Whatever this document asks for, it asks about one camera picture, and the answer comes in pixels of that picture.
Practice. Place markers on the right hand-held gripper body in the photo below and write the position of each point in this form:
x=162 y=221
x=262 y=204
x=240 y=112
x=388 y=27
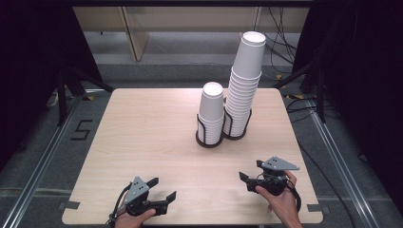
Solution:
x=275 y=164

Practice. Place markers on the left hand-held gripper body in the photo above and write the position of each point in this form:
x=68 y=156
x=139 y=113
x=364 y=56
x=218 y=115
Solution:
x=137 y=193

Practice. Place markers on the short stack of white cups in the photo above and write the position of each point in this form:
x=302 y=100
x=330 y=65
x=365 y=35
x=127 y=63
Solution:
x=211 y=104

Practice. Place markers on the person's left hand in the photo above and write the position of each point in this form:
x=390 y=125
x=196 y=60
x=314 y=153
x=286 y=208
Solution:
x=133 y=221

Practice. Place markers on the person's right hand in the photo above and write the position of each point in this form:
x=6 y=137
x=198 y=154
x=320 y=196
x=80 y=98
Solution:
x=282 y=204

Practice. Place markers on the black tape strip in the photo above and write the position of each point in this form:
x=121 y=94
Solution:
x=318 y=208

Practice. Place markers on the black metal stand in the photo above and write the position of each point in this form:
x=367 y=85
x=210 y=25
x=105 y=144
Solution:
x=61 y=98
x=320 y=95

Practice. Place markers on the tall stack of white cups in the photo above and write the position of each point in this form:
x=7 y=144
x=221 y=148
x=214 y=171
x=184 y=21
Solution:
x=248 y=60

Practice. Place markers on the beige wooden panel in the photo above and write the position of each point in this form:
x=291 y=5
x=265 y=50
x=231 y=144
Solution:
x=139 y=31

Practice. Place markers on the aluminium floor rail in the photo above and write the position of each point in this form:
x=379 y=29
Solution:
x=342 y=164
x=38 y=177

